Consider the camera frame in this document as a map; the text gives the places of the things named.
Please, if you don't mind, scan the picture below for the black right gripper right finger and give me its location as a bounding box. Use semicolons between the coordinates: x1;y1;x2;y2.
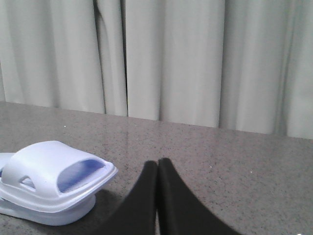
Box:
158;158;238;235

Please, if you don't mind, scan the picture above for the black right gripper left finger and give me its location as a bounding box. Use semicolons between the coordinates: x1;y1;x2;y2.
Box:
92;161;157;235

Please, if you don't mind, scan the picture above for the light blue slipper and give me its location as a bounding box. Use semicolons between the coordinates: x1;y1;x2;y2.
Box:
0;141;118;213
0;152;96;226

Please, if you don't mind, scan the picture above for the pale grey-green curtain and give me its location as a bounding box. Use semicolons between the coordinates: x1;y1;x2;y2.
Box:
0;0;313;139

